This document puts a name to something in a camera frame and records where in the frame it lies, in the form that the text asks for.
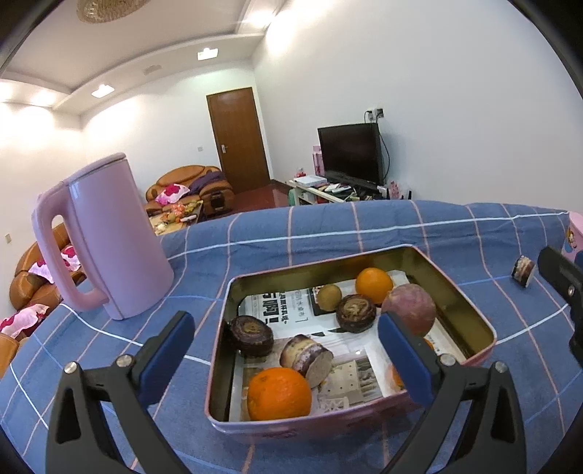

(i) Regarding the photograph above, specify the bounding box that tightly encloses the red apple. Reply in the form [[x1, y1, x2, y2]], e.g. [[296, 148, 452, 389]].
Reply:
[[381, 283, 437, 335]]

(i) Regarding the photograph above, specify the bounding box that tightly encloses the blue plaid tablecloth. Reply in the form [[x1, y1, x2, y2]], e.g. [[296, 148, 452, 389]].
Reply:
[[0, 199, 583, 474]]

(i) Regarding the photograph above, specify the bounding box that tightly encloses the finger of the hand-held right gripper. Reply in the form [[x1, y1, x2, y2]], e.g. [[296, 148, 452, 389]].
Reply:
[[537, 246, 583, 368]]

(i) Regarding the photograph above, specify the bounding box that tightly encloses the cluttered coffee table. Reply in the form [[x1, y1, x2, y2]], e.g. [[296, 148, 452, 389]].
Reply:
[[149, 201, 205, 235]]

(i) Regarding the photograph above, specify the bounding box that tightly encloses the pink printed container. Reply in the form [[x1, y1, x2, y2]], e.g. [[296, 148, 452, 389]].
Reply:
[[562, 210, 583, 265]]

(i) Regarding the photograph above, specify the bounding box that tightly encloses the pink electric kettle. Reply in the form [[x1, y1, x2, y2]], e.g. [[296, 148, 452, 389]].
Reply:
[[31, 152, 175, 320]]

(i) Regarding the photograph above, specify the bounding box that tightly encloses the purple blanket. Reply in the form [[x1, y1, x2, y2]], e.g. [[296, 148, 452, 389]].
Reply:
[[188, 171, 226, 194]]

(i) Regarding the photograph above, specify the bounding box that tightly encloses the black television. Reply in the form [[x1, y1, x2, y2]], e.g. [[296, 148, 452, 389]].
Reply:
[[317, 122, 386, 185]]

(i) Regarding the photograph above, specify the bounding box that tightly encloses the orange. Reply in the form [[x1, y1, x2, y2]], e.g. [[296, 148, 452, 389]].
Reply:
[[391, 336, 437, 392], [247, 367, 313, 422], [355, 267, 394, 304]]

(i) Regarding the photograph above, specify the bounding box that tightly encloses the dark swirl cake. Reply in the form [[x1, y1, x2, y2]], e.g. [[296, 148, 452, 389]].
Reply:
[[229, 315, 275, 357], [336, 294, 377, 334]]

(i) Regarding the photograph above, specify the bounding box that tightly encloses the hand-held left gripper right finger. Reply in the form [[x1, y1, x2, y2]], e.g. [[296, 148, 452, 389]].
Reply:
[[377, 312, 529, 474]]

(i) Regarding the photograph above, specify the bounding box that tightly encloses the printed paper lining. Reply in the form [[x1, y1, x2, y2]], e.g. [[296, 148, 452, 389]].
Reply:
[[230, 271, 467, 422]]

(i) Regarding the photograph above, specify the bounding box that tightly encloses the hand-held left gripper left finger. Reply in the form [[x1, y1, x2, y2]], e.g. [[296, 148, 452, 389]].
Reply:
[[46, 311, 196, 474]]

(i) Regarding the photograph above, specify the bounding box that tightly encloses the black power cable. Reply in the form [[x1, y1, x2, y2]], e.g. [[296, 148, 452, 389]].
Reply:
[[379, 121, 391, 185]]

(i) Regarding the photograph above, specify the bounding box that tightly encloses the woven ceiling lamp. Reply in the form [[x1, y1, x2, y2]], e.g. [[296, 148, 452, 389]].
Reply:
[[77, 0, 151, 23]]

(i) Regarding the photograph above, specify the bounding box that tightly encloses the cut cake roll piece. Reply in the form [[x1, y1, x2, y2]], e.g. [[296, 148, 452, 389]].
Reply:
[[279, 334, 334, 389]]

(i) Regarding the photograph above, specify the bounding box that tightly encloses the pink floral cushion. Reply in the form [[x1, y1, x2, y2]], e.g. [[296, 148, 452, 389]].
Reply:
[[156, 183, 189, 206]]

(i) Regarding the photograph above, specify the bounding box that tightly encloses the brown wooden door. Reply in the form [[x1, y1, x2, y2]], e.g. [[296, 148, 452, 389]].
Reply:
[[206, 88, 271, 194]]

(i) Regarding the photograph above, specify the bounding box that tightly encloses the pink metal tin box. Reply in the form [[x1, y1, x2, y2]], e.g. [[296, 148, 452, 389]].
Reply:
[[205, 245, 497, 445]]

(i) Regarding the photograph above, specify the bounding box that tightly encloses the brown kiwi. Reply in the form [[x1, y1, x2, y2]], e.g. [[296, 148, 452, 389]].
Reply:
[[317, 283, 342, 314]]

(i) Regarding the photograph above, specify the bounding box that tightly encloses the white television stand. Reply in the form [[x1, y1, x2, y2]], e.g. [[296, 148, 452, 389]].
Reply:
[[287, 178, 360, 208]]

